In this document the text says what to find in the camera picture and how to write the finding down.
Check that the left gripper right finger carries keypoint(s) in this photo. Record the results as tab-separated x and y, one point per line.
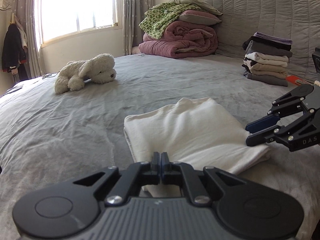
186	178

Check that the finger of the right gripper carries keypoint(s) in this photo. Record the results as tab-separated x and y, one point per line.
289	104
262	137

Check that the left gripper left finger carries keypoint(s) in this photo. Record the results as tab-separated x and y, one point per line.
132	179

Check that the white cotton pants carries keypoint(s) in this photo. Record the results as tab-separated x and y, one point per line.
199	132

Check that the stack of folded clothes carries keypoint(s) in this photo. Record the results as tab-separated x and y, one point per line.
267	58

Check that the dark clothes hanging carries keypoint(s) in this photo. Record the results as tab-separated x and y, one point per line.
14	52

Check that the orange red book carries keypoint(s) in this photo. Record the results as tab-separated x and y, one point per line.
297	80

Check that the grey bed sheet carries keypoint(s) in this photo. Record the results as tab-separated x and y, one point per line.
47	138

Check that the white plush dog toy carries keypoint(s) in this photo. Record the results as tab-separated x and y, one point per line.
72	77

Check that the maroon folded quilt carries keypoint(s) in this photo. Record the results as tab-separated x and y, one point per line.
181	40

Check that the grey pink pillow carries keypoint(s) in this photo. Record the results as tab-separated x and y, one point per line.
199	17

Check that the dark flat item on bed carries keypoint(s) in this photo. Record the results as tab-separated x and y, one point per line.
12	90

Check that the grey top pillow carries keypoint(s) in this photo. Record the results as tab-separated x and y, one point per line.
200	3

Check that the green patterned blanket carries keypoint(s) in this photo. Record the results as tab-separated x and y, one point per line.
159	17

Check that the right grey curtain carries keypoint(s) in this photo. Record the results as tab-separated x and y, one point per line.
133	14

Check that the window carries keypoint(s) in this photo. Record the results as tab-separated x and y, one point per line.
60	18

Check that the grey patterned curtain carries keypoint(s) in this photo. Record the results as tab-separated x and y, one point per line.
28	14

